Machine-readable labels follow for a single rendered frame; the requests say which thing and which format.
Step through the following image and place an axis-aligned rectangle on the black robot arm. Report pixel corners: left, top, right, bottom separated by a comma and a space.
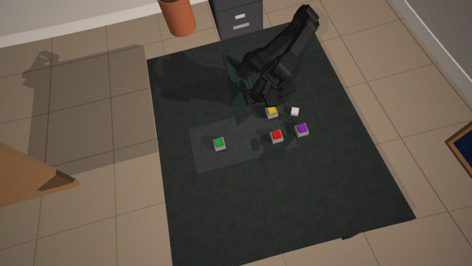
234, 4, 320, 108

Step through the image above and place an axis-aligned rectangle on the yellow button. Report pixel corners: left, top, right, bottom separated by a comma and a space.
265, 107, 278, 119

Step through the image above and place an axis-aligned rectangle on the red button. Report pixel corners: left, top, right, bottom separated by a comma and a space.
270, 129, 284, 144

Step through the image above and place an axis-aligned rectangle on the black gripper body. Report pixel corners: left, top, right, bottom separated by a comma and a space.
243, 80, 293, 106

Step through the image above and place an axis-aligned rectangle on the small white block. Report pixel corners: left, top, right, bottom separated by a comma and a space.
290, 107, 300, 116

